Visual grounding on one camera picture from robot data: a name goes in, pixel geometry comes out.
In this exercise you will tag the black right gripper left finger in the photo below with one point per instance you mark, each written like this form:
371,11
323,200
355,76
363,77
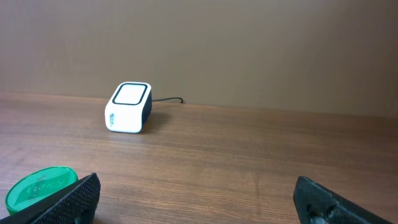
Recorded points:
76,203

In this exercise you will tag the green lid jar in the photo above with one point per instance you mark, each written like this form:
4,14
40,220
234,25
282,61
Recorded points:
37,186

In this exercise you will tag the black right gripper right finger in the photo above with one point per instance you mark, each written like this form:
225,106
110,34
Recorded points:
315,203

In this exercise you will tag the white barcode scanner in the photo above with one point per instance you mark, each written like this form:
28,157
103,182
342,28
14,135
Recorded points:
129,107

